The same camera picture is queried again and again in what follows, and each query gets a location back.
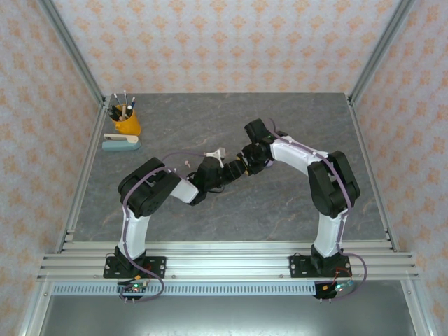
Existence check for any yellow pen cup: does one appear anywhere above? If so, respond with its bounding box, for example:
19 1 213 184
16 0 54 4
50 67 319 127
111 104 143 137

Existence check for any cream and teal stapler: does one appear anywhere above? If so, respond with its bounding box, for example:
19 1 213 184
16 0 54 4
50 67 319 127
101 132 142 153

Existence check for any grey metal shelf panel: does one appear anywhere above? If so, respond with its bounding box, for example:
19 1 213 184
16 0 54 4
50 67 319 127
20 295 431 336

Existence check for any aluminium mounting rail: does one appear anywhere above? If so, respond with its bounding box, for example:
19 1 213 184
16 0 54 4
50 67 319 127
36 240 420 281

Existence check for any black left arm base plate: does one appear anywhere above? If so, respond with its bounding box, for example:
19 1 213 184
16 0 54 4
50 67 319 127
103 256 167 279

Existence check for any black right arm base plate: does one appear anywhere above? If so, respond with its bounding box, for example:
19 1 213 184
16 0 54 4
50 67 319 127
288 254 351 279

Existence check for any aluminium side rail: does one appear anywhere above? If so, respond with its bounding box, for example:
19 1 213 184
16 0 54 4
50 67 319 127
54 104 108 255
346 94 400 253

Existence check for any slotted grey cable duct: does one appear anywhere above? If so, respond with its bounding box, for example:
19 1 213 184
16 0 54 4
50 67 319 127
51 283 318 297

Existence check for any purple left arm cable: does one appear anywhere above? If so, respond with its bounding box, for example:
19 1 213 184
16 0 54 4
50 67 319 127
118 150 209 305

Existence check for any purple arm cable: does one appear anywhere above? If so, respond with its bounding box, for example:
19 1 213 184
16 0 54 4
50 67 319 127
267 118 368 304
118 150 209 305

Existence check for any aluminium frame post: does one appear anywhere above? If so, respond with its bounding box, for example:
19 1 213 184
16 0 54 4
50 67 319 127
348 0 416 106
36 0 108 109

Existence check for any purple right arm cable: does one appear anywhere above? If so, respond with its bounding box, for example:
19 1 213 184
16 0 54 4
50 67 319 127
267 118 368 304

